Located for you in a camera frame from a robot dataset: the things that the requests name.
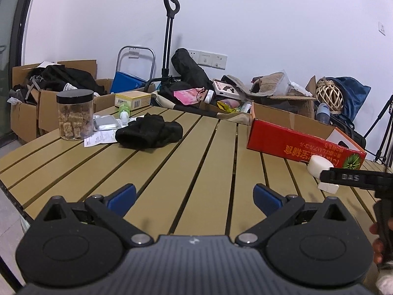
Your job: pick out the blue velvet cloth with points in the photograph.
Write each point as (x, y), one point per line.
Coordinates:
(354, 95)

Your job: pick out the large brown cardboard box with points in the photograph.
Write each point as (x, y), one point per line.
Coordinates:
(21, 119)

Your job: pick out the white paper receipt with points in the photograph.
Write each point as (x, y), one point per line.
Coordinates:
(98, 138)

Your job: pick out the white wedge sponge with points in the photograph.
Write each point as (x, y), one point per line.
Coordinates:
(328, 188)

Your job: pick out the person's right hand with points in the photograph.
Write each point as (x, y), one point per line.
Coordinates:
(378, 249)

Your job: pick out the black clothes pile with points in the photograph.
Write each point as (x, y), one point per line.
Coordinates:
(67, 75)

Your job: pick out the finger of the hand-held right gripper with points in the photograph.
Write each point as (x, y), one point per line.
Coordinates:
(353, 177)

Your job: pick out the white crumpled cloth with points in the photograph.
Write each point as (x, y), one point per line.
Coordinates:
(71, 86)

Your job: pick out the blue plastic box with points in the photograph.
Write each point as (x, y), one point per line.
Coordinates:
(126, 83)

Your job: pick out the black rolled fabric bag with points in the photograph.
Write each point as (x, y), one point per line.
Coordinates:
(190, 67)

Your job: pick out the clear container with white lid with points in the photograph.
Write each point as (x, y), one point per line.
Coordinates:
(299, 88)

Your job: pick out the silver foil blister pack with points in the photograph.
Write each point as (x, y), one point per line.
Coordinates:
(106, 123)

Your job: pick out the black and white box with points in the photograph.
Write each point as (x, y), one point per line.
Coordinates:
(227, 89)

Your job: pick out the blue water bottle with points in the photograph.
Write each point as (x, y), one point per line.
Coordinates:
(323, 113)

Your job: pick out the brown fleece fabric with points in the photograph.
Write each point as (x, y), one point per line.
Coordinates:
(270, 81)

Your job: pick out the open brown cardboard box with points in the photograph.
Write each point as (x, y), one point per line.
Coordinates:
(304, 106)

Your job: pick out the yellow and purple snack packets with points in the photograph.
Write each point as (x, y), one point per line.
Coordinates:
(228, 105)

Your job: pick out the pink packet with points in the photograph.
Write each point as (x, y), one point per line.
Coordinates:
(187, 96)

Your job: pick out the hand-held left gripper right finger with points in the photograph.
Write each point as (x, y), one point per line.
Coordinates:
(267, 199)

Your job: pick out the yellow and green carton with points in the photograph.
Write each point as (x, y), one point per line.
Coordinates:
(132, 100)

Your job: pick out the black knit cloth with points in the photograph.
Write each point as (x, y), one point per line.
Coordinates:
(147, 132)

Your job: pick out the dark glass door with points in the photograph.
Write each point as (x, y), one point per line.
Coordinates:
(9, 67)

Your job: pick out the white wall socket row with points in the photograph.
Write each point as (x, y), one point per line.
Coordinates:
(207, 58)

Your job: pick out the black tripod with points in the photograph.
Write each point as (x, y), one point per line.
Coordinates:
(383, 135)

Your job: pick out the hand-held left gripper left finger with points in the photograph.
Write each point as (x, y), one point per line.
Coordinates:
(122, 198)

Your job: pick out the white plastic bottle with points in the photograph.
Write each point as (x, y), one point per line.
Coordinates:
(208, 96)

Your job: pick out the clear jar with black lid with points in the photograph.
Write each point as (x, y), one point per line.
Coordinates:
(75, 116)

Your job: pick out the rattan ball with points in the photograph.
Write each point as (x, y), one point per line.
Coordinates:
(328, 93)

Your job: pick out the small green bottle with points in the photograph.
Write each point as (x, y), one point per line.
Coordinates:
(124, 113)

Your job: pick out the red cardboard box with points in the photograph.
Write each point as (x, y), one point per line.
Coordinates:
(276, 138)

